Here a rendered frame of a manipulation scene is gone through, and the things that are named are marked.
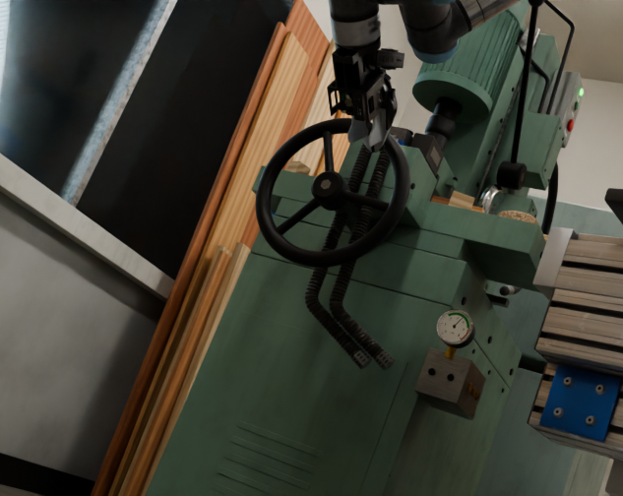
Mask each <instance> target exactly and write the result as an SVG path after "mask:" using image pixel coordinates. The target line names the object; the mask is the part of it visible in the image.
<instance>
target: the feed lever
mask: <svg viewBox="0 0 623 496"><path fill-rule="evenodd" d="M528 1H529V4H530V5H531V13H530V27H529V34H528V41H527V48H526V55H525V63H524V70H523V76H522V83H521V90H520V98H519V105H518V112H517V119H516V126H515V134H514V141H513V147H512V154H511V161H508V160H503V161H502V162H501V163H500V165H499V168H498V171H497V177H496V181H497V185H499V186H500V187H503V188H508V194H510V195H515V196H516V190H518V191H519V190H521V189H522V188H523V186H524V184H525V181H526V177H527V167H526V165H525V164H524V163H519V162H517V159H518V152H519V145H520V138H521V131H522V124H523V117H524V110H525V103H526V96H527V89H528V82H529V75H530V62H531V56H532V48H533V41H534V34H535V27H536V20H537V13H538V7H540V6H541V5H542V4H543V3H544V0H528Z"/></svg>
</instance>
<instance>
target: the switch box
mask: <svg viewBox="0 0 623 496"><path fill-rule="evenodd" d="M558 71H559V70H556V71H555V74H554V77H553V79H552V82H551V85H550V88H549V91H548V93H547V96H546V100H545V103H544V106H543V110H542V113H541V114H546V110H547V107H548V104H549V100H550V98H551V94H552V91H553V88H554V84H555V81H556V77H557V74H558ZM580 88H583V86H582V81H581V76H580V73H577V72H569V71H563V73H562V76H561V79H560V83H559V86H558V90H557V93H556V96H555V99H554V102H553V106H552V109H551V112H550V115H554V116H559V117H560V120H561V124H562V127H563V131H564V134H565V129H566V132H567V137H566V135H565V138H564V141H563V144H562V147H561V148H563V149H565V148H566V146H567V144H568V141H569V138H570V136H571V133H572V131H571V132H569V131H568V129H567V125H568V122H569V121H570V120H571V119H573V120H574V124H575V121H576V118H577V115H578V112H579V109H580V107H581V104H582V101H583V98H584V93H583V94H582V95H581V96H579V107H578V109H577V110H576V111H574V117H573V114H572V109H573V110H574V104H575V102H576V101H578V99H577V95H579V91H580Z"/></svg>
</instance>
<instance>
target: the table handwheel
mask: <svg viewBox="0 0 623 496"><path fill-rule="evenodd" d="M351 123H352V119H351V118H336V119H330V120H326V121H322V122H319V123H316V124H314V125H311V126H309V127H307V128H305V129H303V130H301V131H300V132H298V133H297V134H295V135H294V136H292V137H291V138H290V139H288V140H287V141H286V142H285V143H284V144H283V145H282V146H281V147H280V148H279V149H278V150H277V151H276V153H275V154H274V155H273V156H272V158H271V159H270V161H269V162H268V164H267V166H266V167H265V169H264V171H263V174H262V176H261V178H260V181H259V185H258V188H257V193H256V217H257V221H258V224H259V227H260V230H261V232H262V234H263V236H264V238H265V239H266V241H267V242H268V243H269V245H270V246H271V247H272V248H273V249H274V250H275V251H276V252H277V253H278V254H280V255H281V256H283V257H284V258H286V259H288V260H289V261H291V262H293V263H296V264H299V265H302V266H307V267H314V268H327V267H333V266H338V265H342V264H346V263H348V262H351V261H353V260H356V259H358V258H360V257H362V256H364V255H365V254H367V253H368V252H370V251H371V250H373V249H374V248H375V247H377V246H378V245H379V244H380V243H381V242H382V241H383V240H385V238H386V237H387V236H388V235H389V234H390V233H391V232H392V230H393V229H394V228H395V226H396V225H397V223H398V222H399V220H400V218H401V217H402V215H403V213H404V210H405V206H406V203H407V200H408V195H409V189H410V172H409V166H408V162H407V159H406V156H405V152H404V151H403V149H402V147H401V146H400V144H399V143H398V142H397V140H396V139H395V138H394V137H393V136H392V135H391V134H390V133H389V134H388V137H387V139H386V141H385V143H384V145H385V148H384V151H385V152H386V154H387V156H388V157H389V159H390V161H391V164H392V167H393V170H394V190H393V195H392V198H391V201H390V203H387V202H383V201H380V200H376V199H372V198H369V197H366V196H362V195H359V194H356V193H353V192H350V189H349V187H348V185H347V184H346V182H345V181H344V180H343V178H342V177H341V176H340V175H339V174H338V173H337V172H335V167H334V157H333V136H332V135H335V134H347V133H348V131H349V129H350V126H351ZM320 138H323V142H324V154H325V171H324V172H322V173H320V174H319V175H318V176H316V178H315V179H314V180H313V182H312V185H311V192H312V195H313V197H314V198H313V199H312V200H311V201H310V202H308V203H307V204H306V205H305V206H304V207H302V208H301V209H300V210H299V211H298V212H297V213H295V214H294V215H293V216H292V217H290V218H289V219H287V220H286V221H285V222H283V223H282V224H281V225H279V226H278V227H276V225H275V223H274V220H273V217H272V211H271V199H272V193H273V189H274V185H275V183H276V180H277V178H278V176H279V174H280V172H281V170H282V168H283V167H284V166H285V164H286V163H287V162H288V161H289V160H290V159H291V157H292V156H293V155H295V154H296V153H297V152H298V151H299V150H301V149H302V148H303V147H305V146H306V145H308V144H310V143H312V142H314V141H316V140H318V139H320ZM354 203H356V204H360V205H364V206H367V207H370V208H373V209H376V210H379V211H382V212H385V213H384V214H383V216H382V217H381V219H380V220H379V221H378V222H377V224H376V225H375V226H374V227H373V228H372V229H371V226H370V224H369V225H368V228H367V231H366V234H365V235H364V236H362V237H361V238H359V239H358V240H356V241H354V242H353V243H351V244H348V245H346V246H344V247H342V248H339V249H335V250H329V251H311V250H306V249H302V248H299V247H297V246H295V245H293V244H291V243H290V242H288V241H287V240H286V239H285V238H284V237H283V236H282V235H283V234H285V233H286V232H287V231H288V230H289V229H291V228H292V227H293V226H294V225H296V224H297V223H298V222H299V221H300V220H302V219H303V218H304V217H306V216H307V215H309V214H310V213H311V212H313V211H314V210H315V209H317V208H318V207H319V206H322V207H323V208H324V209H326V210H328V211H335V212H336V213H337V214H342V213H347V214H348V218H347V221H346V223H345V225H346V226H347V227H348V228H349V230H350V231H351V232H353V229H354V226H355V223H356V220H357V217H358V214H359V210H358V208H357V207H356V206H355V204H354Z"/></svg>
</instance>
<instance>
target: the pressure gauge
mask: <svg viewBox="0 0 623 496"><path fill-rule="evenodd" d="M460 320H461V321H460ZM459 321H460V322H459ZM458 322H459V323H458ZM457 323H458V324H457ZM456 324H457V325H456ZM453 325H456V327H455V328H453ZM436 332H437V335H438V337H439V338H440V339H441V341H443V342H444V344H446V345H447V346H448V348H447V351H446V353H445V356H444V357H445V358H448V359H452V360H453V359H454V356H455V354H456V351H457V348H462V347H465V346H467V345H469V344H470V343H471V342H472V340H473V338H474V336H475V325H474V323H473V321H472V320H471V317H470V316H469V314H468V313H466V312H465V311H463V310H460V309H452V310H449V311H447V312H445V313H444V314H442V315H441V316H440V318H439V319H438V322H437V325H436Z"/></svg>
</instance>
